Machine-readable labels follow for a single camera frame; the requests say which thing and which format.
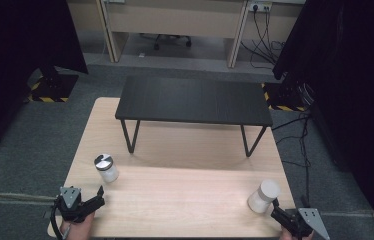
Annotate white wall power outlet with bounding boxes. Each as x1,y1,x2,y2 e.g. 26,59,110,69
248,0,273,13

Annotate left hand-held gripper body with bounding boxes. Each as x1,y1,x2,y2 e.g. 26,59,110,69
53,185,91,224

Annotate black stand base striped tape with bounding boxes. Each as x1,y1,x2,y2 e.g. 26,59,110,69
24,65,80,104
260,73,313,113

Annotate black curtain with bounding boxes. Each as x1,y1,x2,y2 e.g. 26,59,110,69
272,0,374,240
0,0,89,154

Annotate white jar with white lid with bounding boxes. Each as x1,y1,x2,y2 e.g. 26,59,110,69
247,179,281,214

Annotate beige desk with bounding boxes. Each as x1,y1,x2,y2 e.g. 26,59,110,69
66,0,306,69

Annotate black office chair base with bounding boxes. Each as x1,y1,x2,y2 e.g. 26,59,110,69
139,33,193,52

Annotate glass jar with silver lid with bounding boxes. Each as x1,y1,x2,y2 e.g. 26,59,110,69
93,153,120,184

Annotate black cables under desk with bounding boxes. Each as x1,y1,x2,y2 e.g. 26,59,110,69
240,6,287,70

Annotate left hand-held gripper cable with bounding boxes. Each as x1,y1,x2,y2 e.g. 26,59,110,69
49,199,68,240

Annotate black floor cable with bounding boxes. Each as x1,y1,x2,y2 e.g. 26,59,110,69
271,113,309,168

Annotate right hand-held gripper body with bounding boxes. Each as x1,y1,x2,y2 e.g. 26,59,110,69
281,207,331,240

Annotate person's right hand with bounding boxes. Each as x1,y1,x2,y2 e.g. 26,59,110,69
278,226,315,240

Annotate black low shelf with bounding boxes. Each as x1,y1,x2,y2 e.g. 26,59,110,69
114,75,274,158

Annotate person's left hand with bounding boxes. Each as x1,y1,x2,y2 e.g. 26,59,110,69
59,211,96,240

